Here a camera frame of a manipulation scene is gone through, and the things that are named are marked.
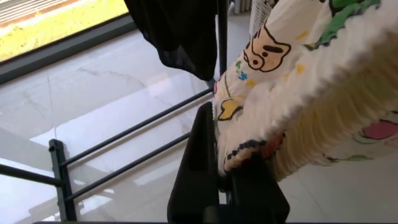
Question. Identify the cream printed garment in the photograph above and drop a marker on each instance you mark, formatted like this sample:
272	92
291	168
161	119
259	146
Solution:
311	93

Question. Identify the black garment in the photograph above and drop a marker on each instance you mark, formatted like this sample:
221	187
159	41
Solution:
180	31

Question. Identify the black clothes rack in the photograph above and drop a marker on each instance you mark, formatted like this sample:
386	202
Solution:
63	174

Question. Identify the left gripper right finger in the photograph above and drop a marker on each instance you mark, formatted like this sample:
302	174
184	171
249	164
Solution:
255	193

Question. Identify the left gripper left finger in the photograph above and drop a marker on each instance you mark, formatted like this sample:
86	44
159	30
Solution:
199	174

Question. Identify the window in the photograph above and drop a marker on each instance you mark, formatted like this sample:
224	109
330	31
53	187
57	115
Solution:
62	49

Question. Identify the white laundry basket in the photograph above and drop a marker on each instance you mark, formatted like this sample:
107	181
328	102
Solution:
258	15

